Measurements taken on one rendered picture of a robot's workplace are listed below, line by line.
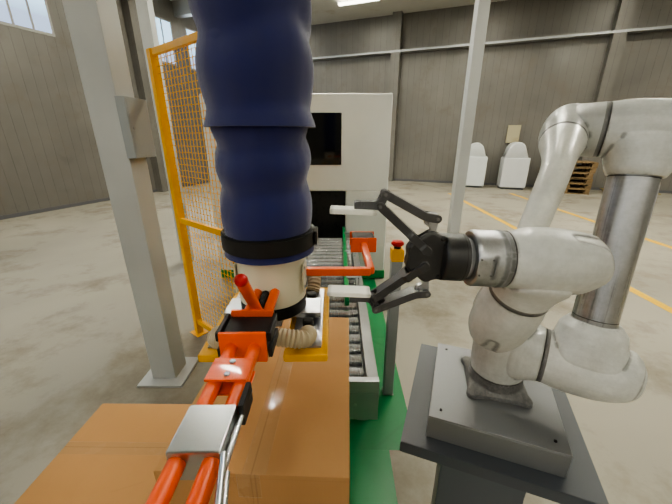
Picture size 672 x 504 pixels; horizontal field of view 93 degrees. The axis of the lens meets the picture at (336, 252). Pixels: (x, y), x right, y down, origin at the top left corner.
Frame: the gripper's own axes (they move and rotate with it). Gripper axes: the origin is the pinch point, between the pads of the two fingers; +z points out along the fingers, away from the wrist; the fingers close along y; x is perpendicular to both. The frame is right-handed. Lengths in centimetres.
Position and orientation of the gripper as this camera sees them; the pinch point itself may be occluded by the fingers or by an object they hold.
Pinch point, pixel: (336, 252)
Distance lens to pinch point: 50.8
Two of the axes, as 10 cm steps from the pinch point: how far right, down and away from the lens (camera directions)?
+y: -0.3, 9.4, 3.4
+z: -10.0, -0.4, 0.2
